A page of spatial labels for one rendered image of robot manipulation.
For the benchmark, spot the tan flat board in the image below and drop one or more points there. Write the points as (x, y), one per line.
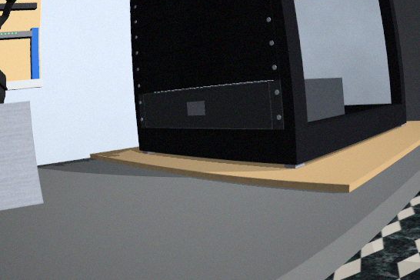
(341, 171)

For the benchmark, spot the black server rack frame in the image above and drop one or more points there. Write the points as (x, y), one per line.
(179, 44)

